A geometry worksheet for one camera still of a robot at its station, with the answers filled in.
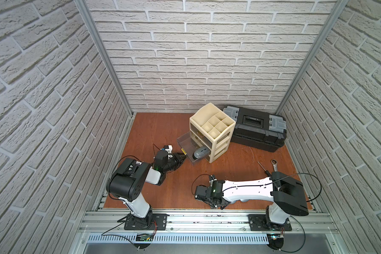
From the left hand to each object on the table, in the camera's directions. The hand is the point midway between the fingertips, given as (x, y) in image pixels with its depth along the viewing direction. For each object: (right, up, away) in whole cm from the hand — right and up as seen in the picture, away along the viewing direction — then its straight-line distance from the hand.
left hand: (189, 153), depth 90 cm
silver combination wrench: (+52, -6, +5) cm, 53 cm away
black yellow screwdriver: (+45, -11, 0) cm, 46 cm away
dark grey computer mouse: (+6, +2, -5) cm, 8 cm away
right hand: (+16, -23, -10) cm, 30 cm away
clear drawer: (-1, +6, +7) cm, 9 cm away
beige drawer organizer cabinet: (+13, +15, -11) cm, 22 cm away
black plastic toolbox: (+39, +14, 0) cm, 41 cm away
